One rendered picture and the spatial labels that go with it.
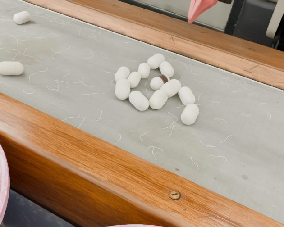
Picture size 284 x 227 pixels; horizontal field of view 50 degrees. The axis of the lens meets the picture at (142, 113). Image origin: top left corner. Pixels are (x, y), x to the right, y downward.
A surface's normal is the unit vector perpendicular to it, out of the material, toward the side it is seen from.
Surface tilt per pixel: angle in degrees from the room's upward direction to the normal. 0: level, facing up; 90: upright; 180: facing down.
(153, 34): 45
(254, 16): 90
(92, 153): 0
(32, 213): 0
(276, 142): 0
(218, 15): 89
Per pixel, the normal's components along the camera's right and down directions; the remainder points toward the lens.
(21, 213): 0.14, -0.79
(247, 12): -0.52, 0.46
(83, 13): -0.22, -0.21
